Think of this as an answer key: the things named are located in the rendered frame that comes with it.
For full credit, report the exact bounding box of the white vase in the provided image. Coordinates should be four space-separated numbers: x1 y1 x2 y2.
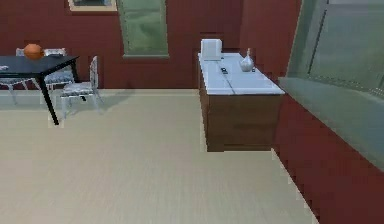
239 47 255 73

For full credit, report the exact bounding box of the grey metal chair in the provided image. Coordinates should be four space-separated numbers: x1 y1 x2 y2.
40 47 75 101
0 47 30 105
60 55 102 120

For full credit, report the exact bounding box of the framed wall picture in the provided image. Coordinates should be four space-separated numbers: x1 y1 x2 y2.
67 0 118 13

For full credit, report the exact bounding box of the orange basketball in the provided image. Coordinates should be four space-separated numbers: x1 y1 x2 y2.
23 43 45 61

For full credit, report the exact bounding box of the white box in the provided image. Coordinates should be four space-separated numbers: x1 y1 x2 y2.
200 38 224 62

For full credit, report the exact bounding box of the black dining table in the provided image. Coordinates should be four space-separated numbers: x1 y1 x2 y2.
0 54 80 127

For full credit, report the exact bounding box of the brown cabinet with white top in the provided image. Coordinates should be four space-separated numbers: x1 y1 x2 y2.
197 52 286 153

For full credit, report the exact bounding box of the large green window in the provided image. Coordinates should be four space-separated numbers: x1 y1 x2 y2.
278 0 384 173

